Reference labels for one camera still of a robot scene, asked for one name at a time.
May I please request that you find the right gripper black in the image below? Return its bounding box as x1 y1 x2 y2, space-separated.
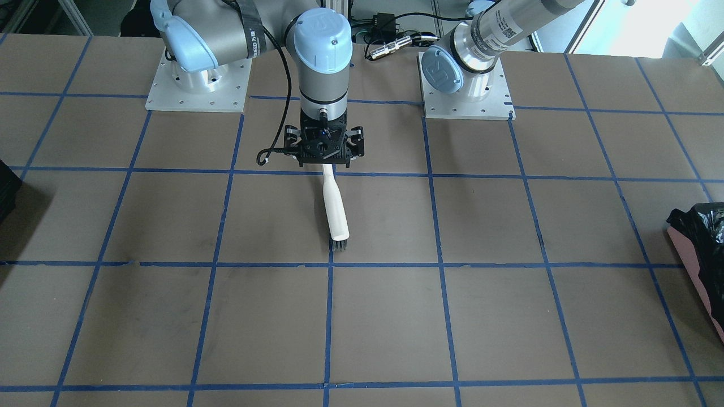
284 112 365 167

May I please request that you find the white hand brush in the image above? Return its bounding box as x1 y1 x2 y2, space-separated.
322 164 350 252

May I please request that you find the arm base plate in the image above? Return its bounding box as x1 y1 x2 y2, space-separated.
145 50 252 113
418 52 516 121

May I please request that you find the silver cylindrical connector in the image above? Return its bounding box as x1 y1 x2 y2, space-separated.
365 36 413 61

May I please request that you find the black bag lined bin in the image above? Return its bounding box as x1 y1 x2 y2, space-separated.
667 202 723 340

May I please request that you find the black bin at edge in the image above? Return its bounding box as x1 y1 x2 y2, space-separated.
0 161 23 223

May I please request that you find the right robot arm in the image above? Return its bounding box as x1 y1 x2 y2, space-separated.
146 1 365 166

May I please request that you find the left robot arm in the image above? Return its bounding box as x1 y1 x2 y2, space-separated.
420 1 581 94

